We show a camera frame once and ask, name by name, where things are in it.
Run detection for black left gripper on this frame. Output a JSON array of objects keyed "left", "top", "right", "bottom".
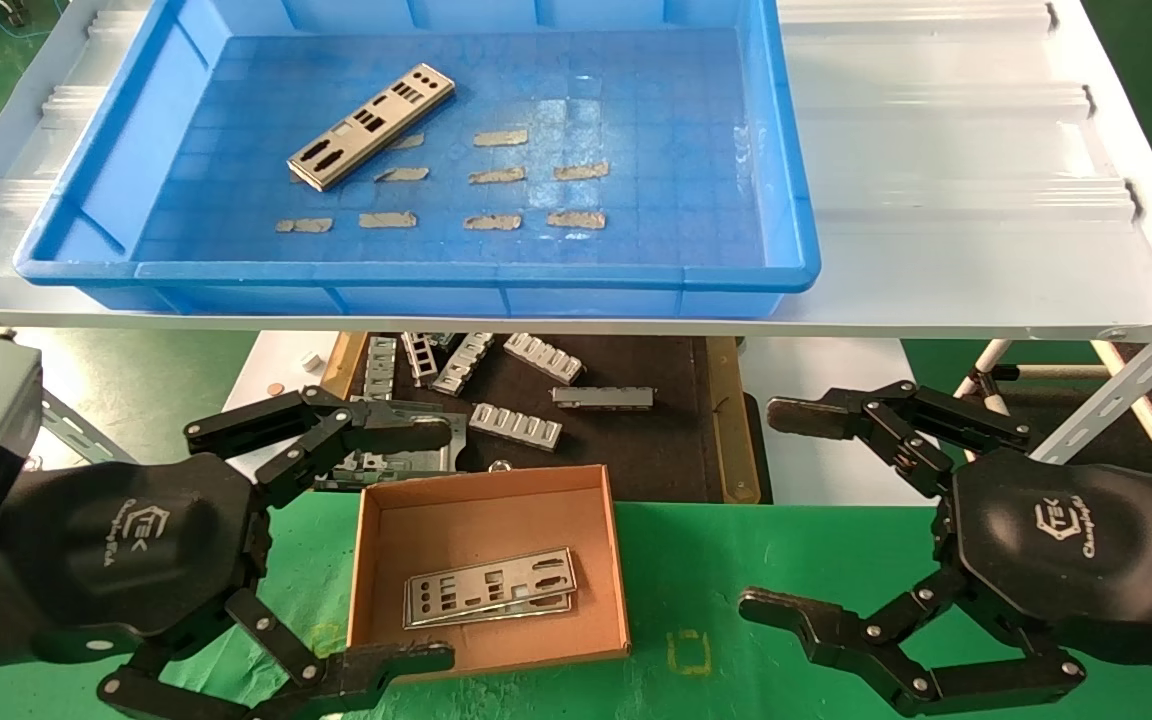
[{"left": 0, "top": 455, "right": 455, "bottom": 720}]

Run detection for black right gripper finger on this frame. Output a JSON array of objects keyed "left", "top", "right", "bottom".
[
  {"left": 766, "top": 380, "right": 1032, "bottom": 499},
  {"left": 738, "top": 570, "right": 1087, "bottom": 718}
]

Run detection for grey metal bar part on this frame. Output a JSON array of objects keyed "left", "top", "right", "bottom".
[{"left": 550, "top": 386, "right": 656, "bottom": 410}]

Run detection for white metal shelf board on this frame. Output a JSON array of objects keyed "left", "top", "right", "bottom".
[{"left": 0, "top": 0, "right": 1152, "bottom": 341}]

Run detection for white pipe rack frame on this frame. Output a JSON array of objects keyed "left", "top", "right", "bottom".
[{"left": 951, "top": 338, "right": 1112, "bottom": 433}]

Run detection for large flat grey metal plate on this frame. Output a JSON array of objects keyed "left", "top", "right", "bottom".
[{"left": 361, "top": 400, "right": 468, "bottom": 476}]

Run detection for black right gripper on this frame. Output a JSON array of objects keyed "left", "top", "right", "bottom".
[{"left": 936, "top": 447, "right": 1152, "bottom": 681}]

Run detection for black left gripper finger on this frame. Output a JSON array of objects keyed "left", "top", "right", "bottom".
[{"left": 183, "top": 385, "right": 453, "bottom": 509}]

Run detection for silver metal I/O shield plate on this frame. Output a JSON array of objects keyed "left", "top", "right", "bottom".
[
  {"left": 286, "top": 63, "right": 457, "bottom": 192},
  {"left": 403, "top": 546, "right": 578, "bottom": 629},
  {"left": 406, "top": 590, "right": 574, "bottom": 630}
]

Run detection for perforated grey shelf brace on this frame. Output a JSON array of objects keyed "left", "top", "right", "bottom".
[
  {"left": 36, "top": 388, "right": 137, "bottom": 467},
  {"left": 1031, "top": 300, "right": 1152, "bottom": 466}
]

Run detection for grey slotted metal bracket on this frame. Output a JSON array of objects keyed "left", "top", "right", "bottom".
[
  {"left": 503, "top": 333, "right": 586, "bottom": 385},
  {"left": 431, "top": 333, "right": 496, "bottom": 397},
  {"left": 401, "top": 333, "right": 440, "bottom": 388},
  {"left": 468, "top": 402, "right": 564, "bottom": 451},
  {"left": 363, "top": 336, "right": 399, "bottom": 401}
]

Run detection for blue plastic tray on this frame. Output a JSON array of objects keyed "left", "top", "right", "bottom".
[{"left": 14, "top": 0, "right": 822, "bottom": 319}]

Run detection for green cloth mat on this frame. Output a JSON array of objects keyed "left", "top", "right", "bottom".
[{"left": 0, "top": 485, "right": 1152, "bottom": 720}]

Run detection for brown cardboard box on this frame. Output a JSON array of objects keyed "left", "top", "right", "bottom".
[{"left": 344, "top": 464, "right": 632, "bottom": 687}]

